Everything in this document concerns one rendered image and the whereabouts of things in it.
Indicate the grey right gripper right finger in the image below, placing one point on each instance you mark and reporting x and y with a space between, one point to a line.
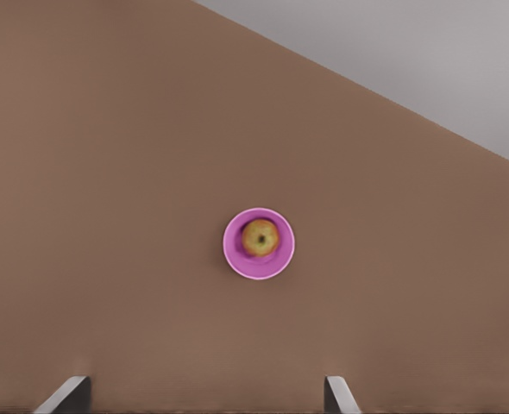
340 396

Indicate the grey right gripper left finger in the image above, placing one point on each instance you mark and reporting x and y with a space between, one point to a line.
71 394

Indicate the yellow-green red apple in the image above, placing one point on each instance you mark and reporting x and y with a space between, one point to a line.
260 238

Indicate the pink round plate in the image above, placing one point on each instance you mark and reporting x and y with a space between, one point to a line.
242 259

